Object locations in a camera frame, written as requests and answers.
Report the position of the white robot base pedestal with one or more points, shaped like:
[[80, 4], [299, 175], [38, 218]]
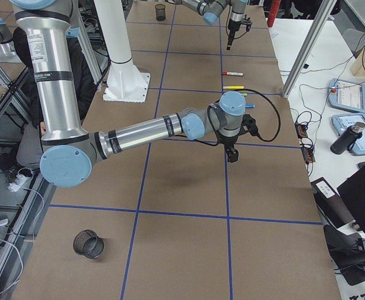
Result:
[[125, 82]]

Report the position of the yellow marker pen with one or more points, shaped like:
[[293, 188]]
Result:
[[233, 87]]

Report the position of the black mesh cup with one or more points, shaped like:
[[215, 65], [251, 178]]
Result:
[[87, 243], [160, 10]]

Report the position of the right black mesh cup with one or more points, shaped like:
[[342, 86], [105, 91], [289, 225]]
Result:
[[87, 243]]

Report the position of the seated person in black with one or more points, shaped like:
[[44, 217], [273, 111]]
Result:
[[60, 88]]

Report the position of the black water bottle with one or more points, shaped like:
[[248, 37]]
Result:
[[347, 139]]

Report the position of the near blue teach pendant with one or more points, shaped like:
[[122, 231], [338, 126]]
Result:
[[343, 121]]

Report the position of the aluminium frame post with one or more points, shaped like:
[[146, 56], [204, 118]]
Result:
[[309, 42]]

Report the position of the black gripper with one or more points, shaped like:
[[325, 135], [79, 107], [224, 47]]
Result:
[[228, 140], [233, 27]]

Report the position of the red cylinder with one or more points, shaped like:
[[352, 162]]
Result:
[[273, 12]]

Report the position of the red marker pen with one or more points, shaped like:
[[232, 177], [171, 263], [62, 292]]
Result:
[[226, 73]]

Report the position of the white power strip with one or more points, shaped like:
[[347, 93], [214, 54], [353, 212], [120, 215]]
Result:
[[18, 183]]

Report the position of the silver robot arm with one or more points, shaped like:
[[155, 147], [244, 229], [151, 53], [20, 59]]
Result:
[[69, 150], [212, 10]]

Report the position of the blue teach pendant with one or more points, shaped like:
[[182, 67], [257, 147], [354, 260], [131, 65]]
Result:
[[343, 121], [346, 95]]

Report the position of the left black mesh cup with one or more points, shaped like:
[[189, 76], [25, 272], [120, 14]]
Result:
[[160, 10]]

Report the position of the far blue teach pendant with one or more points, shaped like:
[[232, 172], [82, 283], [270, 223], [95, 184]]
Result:
[[346, 95]]

